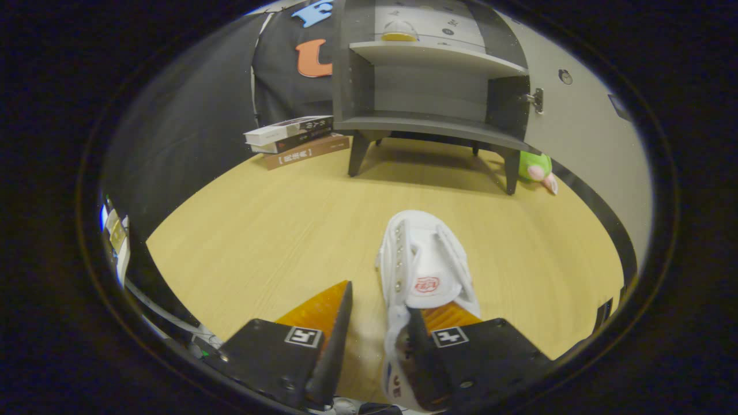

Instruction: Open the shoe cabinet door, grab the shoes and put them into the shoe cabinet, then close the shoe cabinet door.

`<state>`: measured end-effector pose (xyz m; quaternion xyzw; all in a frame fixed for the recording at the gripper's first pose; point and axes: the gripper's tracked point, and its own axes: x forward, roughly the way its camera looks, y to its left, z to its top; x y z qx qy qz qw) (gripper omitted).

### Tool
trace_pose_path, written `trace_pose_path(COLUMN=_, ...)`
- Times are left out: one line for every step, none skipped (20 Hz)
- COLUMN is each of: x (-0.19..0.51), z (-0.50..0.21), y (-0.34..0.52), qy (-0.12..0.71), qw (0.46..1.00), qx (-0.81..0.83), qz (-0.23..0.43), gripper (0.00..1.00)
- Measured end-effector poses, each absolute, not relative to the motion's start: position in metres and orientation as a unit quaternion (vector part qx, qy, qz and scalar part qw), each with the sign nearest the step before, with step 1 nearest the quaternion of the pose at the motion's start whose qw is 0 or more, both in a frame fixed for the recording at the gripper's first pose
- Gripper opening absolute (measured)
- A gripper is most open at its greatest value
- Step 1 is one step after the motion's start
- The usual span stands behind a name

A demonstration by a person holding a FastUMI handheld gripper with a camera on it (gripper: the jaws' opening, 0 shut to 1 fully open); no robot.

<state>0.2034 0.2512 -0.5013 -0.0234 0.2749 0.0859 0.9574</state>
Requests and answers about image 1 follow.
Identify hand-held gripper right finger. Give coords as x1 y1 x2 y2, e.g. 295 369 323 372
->
406 301 554 413

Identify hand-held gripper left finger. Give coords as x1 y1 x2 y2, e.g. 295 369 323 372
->
216 280 353 407

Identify grey shoe cabinet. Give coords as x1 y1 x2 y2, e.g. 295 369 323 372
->
332 0 531 195

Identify brown book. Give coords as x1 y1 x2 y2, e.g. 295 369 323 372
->
265 134 351 171

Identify dark book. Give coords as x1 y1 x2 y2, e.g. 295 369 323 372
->
251 128 334 154

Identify green and pink plush toy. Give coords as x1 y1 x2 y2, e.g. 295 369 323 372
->
518 151 559 195

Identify white and gold packets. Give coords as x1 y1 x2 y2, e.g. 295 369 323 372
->
104 207 132 286

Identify black backdrop cloth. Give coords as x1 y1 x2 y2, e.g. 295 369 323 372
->
101 0 347 243

